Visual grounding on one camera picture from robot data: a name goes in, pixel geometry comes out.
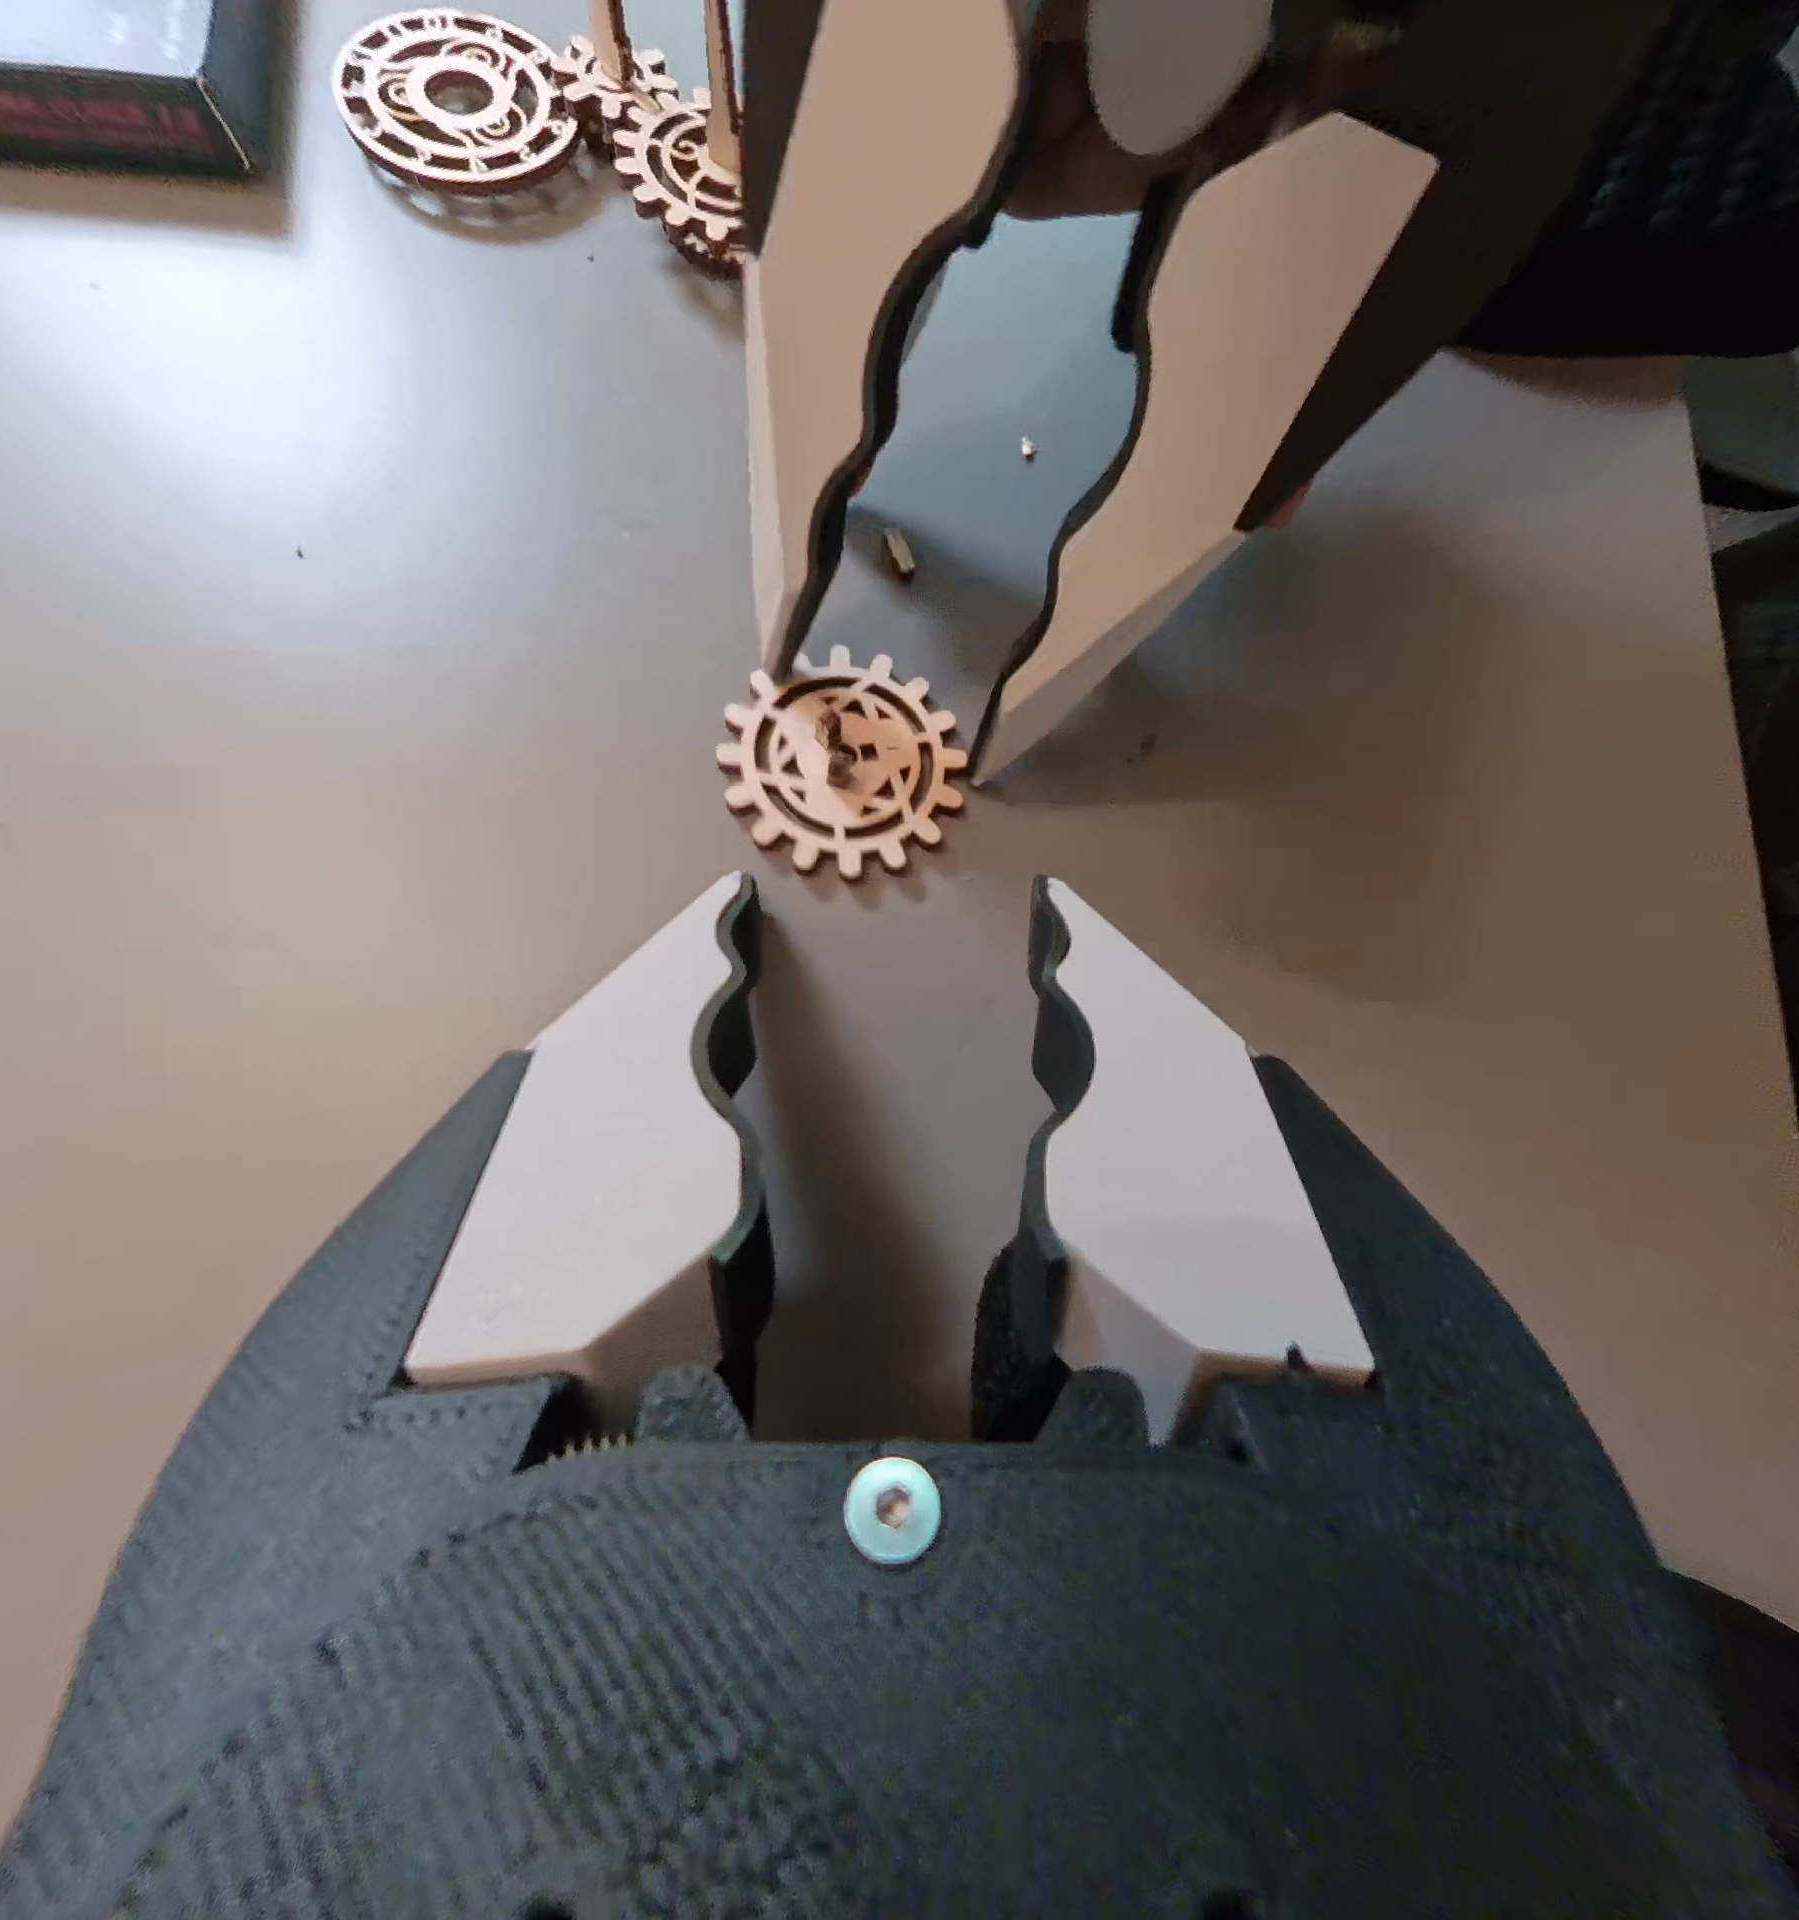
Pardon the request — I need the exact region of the wooden gear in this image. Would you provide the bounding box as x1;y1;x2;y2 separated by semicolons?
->
716;643;974;881

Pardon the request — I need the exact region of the black puzzle box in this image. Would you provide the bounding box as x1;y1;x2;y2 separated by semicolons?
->
0;0;295;181

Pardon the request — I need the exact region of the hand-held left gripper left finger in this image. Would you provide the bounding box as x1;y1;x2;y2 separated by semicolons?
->
405;871;770;1420

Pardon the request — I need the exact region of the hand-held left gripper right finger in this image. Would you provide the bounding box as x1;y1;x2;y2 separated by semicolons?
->
1012;873;1376;1446

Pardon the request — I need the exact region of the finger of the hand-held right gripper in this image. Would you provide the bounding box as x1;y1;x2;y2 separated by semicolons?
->
972;107;1444;786
746;0;1028;677

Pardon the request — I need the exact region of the wooden gear assembly with pegs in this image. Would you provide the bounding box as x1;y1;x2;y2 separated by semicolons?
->
333;0;752;279

